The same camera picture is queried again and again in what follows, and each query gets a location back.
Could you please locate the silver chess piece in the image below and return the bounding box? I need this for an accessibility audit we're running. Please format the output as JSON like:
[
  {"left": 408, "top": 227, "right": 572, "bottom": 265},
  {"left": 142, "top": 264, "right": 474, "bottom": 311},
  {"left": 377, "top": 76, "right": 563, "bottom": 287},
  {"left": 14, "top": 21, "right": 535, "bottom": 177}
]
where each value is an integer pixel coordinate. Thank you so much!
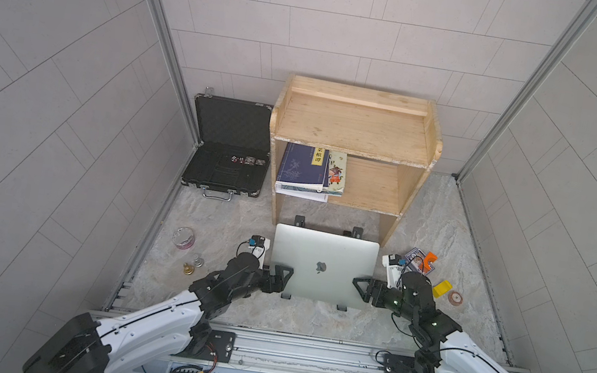
[{"left": 192, "top": 255, "right": 205, "bottom": 268}]

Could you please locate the silver laptop computer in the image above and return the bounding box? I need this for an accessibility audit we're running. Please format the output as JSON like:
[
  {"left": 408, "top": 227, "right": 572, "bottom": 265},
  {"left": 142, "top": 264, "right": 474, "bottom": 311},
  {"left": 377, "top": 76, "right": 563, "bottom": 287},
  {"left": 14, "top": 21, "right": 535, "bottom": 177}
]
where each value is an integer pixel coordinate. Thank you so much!
[{"left": 264, "top": 222, "right": 382, "bottom": 312}]

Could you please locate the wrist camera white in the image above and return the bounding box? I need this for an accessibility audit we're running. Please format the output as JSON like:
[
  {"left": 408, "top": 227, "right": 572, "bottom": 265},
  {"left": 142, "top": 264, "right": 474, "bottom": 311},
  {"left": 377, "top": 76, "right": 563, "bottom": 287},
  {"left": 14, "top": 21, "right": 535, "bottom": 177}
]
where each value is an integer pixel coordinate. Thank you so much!
[
  {"left": 248, "top": 235, "right": 271, "bottom": 268},
  {"left": 381, "top": 254, "right": 408, "bottom": 290}
]

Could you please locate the blue book with yellow label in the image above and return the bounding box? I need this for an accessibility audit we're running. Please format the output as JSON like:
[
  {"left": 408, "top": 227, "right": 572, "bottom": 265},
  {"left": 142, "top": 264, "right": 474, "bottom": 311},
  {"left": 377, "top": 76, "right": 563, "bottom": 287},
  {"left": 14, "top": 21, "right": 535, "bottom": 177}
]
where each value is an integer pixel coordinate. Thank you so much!
[{"left": 276, "top": 143, "right": 329, "bottom": 193}]

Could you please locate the orange plastic block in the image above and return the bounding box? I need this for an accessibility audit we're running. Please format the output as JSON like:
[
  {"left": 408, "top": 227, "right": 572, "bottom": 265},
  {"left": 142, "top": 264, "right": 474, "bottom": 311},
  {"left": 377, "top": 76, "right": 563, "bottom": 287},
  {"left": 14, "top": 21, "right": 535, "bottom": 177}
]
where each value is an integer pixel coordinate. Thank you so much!
[{"left": 421, "top": 252, "right": 438, "bottom": 273}]

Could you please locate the wooden two-tier shelf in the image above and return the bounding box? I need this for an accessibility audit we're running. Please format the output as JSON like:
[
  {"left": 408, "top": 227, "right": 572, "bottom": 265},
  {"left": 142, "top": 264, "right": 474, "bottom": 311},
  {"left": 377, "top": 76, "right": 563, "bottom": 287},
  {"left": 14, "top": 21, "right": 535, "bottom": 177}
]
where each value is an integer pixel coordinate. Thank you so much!
[{"left": 269, "top": 75, "right": 444, "bottom": 245}]

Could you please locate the aluminium mounting rail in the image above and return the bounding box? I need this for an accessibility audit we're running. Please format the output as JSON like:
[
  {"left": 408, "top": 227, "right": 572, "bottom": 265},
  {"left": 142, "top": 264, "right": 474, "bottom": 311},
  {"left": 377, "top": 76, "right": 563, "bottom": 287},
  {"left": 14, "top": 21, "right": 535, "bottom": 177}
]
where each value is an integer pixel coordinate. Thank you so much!
[{"left": 82, "top": 302, "right": 539, "bottom": 373}]

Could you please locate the black folding laptop stand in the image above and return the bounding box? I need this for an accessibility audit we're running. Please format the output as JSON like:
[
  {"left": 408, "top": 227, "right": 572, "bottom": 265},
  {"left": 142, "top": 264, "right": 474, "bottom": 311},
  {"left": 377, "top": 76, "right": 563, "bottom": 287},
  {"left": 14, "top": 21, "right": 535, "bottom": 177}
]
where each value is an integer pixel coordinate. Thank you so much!
[{"left": 279, "top": 213, "right": 366, "bottom": 314}]

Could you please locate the white book under stack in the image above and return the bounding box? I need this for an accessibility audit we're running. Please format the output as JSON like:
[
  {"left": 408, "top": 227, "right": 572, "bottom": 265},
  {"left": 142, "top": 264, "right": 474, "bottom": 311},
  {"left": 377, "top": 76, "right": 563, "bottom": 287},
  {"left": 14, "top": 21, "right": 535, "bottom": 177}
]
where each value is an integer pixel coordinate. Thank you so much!
[{"left": 274, "top": 181, "right": 329, "bottom": 203}]

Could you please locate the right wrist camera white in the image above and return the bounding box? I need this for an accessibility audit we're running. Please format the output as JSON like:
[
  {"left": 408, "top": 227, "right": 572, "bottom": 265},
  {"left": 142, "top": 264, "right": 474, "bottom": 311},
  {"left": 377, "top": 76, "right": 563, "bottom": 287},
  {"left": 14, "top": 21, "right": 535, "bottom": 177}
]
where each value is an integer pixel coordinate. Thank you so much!
[{"left": 381, "top": 254, "right": 408, "bottom": 290}]

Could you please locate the open black tool case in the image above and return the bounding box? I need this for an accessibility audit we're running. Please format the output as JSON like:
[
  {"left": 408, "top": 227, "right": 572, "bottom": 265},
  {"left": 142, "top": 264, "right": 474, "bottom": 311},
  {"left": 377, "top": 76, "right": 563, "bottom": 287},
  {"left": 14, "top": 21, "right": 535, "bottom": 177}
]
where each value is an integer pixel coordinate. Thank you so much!
[{"left": 181, "top": 94, "right": 273, "bottom": 202}]

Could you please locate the illustrated book with warrior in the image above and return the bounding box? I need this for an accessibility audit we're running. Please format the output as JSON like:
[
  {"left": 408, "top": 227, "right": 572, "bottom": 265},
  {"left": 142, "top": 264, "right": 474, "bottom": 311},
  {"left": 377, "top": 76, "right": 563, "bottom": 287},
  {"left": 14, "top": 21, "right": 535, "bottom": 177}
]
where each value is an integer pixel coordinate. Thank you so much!
[{"left": 323, "top": 150, "right": 347, "bottom": 197}]

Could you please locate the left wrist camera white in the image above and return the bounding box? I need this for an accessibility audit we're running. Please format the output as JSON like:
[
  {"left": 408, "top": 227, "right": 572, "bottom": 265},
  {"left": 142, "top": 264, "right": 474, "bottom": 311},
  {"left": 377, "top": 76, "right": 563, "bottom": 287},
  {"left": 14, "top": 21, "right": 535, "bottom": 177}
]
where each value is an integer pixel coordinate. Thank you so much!
[{"left": 248, "top": 235, "right": 271, "bottom": 268}]

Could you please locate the small card box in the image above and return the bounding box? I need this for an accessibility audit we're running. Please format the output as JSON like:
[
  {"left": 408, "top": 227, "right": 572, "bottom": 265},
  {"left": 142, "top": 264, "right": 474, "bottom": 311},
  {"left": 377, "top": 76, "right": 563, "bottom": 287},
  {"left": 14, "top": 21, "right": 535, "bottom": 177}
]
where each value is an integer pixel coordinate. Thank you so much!
[{"left": 404, "top": 247, "right": 426, "bottom": 274}]

